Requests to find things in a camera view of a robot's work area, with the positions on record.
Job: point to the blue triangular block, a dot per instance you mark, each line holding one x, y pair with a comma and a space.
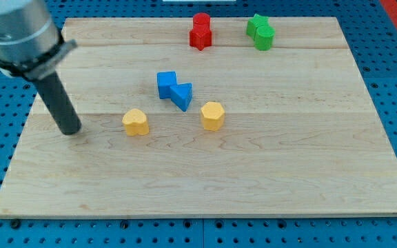
181, 95

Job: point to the yellow hexagon block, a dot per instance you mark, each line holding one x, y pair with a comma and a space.
212, 116

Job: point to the blue cube block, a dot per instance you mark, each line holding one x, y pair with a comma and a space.
164, 81

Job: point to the red cylinder block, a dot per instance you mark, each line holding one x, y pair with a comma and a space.
201, 20

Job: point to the green cylinder block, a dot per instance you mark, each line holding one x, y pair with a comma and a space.
264, 37

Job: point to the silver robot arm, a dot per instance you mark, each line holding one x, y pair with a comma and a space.
31, 46

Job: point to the light wooden board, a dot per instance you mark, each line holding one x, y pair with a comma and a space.
301, 136

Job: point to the yellow heart block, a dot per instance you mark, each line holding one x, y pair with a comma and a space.
135, 122

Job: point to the red star block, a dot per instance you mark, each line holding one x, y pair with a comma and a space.
200, 37

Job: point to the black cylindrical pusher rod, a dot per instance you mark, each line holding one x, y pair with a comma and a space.
58, 103

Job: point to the green star block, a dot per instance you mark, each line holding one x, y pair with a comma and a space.
254, 23

